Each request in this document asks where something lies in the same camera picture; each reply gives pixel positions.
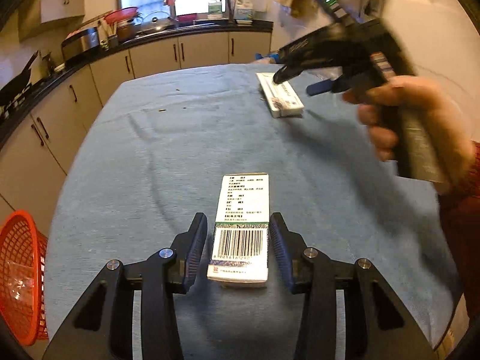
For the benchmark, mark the long white medicine box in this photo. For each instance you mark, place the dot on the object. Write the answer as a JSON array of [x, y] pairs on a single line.
[[281, 99]]

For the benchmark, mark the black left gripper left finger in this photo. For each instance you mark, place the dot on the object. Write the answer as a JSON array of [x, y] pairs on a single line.
[[100, 324]]

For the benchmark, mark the upper kitchen cabinets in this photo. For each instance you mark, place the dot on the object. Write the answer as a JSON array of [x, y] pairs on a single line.
[[38, 16]]

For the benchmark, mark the lower kitchen cabinets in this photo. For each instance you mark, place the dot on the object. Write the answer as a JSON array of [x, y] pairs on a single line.
[[42, 131]]

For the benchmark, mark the red plastic basket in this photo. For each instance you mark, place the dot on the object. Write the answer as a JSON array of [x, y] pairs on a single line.
[[23, 263]]

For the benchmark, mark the glass pot lid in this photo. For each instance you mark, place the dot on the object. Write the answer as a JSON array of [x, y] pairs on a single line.
[[156, 21]]

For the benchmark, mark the person's right hand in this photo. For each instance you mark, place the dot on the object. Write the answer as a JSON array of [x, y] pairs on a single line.
[[439, 115]]

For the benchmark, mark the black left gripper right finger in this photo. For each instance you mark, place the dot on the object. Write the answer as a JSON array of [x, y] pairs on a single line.
[[349, 308]]

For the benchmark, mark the brown clay pot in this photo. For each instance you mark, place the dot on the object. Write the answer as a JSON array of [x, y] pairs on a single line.
[[125, 30]]

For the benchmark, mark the black frying pan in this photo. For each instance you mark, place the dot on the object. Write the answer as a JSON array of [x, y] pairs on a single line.
[[17, 84]]

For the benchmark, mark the red plastic basin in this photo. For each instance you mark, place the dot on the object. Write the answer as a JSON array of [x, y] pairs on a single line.
[[122, 14]]

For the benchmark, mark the small white medicine box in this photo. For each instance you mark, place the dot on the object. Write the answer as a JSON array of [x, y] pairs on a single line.
[[241, 233]]

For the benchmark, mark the kitchen cabinets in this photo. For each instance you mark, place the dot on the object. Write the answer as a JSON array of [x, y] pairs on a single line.
[[38, 16], [42, 131]]

